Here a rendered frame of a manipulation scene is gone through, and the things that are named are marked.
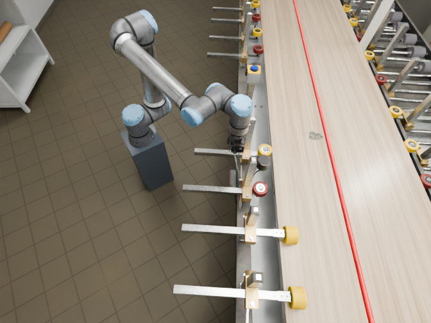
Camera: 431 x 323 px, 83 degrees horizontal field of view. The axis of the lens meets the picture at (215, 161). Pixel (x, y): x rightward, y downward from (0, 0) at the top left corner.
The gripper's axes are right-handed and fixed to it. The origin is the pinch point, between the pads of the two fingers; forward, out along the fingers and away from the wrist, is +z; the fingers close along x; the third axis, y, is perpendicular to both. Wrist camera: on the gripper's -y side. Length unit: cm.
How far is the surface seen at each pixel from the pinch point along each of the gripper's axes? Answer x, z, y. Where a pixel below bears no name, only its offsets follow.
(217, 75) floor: -18, 97, -188
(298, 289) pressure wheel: 27, 3, 64
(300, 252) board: 32, 10, 47
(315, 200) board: 42.7, 9.8, 21.4
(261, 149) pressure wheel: 16.3, 8.9, -9.1
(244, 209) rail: 8.2, 29.7, 20.6
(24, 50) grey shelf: -261, 77, -193
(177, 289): -21, 4, 67
